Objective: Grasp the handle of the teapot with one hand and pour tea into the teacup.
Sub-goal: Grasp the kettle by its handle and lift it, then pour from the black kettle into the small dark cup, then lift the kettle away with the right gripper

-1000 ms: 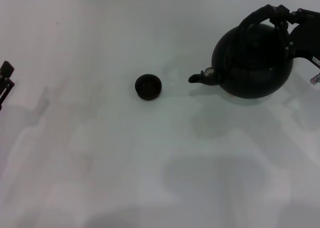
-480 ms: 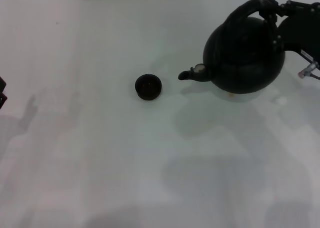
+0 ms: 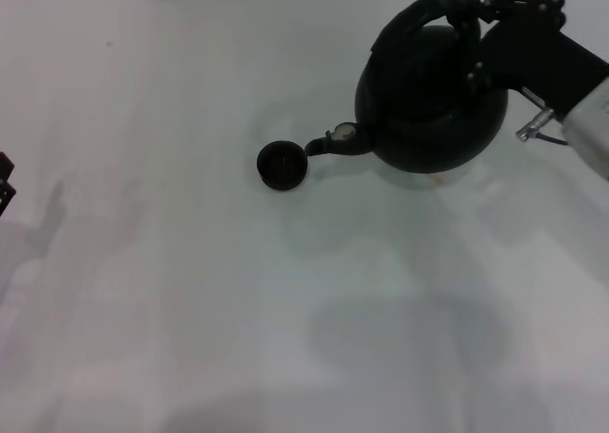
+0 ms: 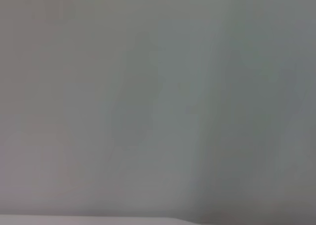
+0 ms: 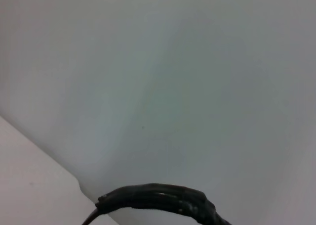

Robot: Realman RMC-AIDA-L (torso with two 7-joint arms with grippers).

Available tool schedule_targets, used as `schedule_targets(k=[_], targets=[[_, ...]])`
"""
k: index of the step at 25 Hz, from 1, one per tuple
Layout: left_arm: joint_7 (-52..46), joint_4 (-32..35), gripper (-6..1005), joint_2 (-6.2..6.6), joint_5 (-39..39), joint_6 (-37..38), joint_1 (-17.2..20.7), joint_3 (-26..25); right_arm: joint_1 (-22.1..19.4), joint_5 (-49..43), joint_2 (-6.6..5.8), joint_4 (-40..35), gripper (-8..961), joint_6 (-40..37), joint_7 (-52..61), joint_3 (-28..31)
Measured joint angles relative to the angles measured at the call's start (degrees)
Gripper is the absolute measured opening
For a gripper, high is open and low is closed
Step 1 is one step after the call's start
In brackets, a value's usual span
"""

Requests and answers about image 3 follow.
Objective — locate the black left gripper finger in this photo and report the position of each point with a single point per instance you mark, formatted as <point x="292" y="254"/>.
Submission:
<point x="5" y="195"/>

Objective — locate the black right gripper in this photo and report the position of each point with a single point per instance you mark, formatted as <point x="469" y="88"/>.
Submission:
<point x="537" y="57"/>

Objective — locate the dark brown teacup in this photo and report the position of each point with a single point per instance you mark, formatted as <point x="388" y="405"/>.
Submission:
<point x="281" y="165"/>

